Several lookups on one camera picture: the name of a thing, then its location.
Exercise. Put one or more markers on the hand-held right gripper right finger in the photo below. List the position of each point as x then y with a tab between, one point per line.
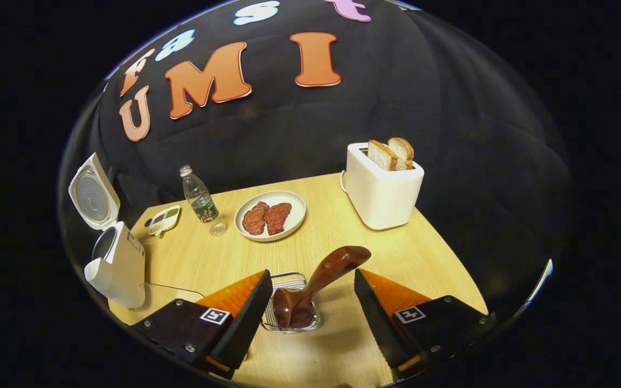
378	334

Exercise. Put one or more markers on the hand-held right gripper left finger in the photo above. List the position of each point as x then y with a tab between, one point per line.
254	323

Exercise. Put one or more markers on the brown wooden spoon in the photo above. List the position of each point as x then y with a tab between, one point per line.
321	277

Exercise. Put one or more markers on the white rice cooker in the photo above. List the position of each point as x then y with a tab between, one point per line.
122	269

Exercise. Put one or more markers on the clear plastic water bottle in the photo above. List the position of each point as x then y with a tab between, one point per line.
202	205

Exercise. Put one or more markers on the white round plate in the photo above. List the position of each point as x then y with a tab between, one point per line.
289	196

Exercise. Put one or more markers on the white toaster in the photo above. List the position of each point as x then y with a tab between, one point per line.
380	199

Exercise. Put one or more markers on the white divided seasoning dish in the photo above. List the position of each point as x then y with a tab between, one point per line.
163	220

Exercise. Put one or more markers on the toast bread slice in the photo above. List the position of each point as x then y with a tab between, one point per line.
403	151
381	156

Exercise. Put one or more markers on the black backdrop cloth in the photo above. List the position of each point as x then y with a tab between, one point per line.
397	108

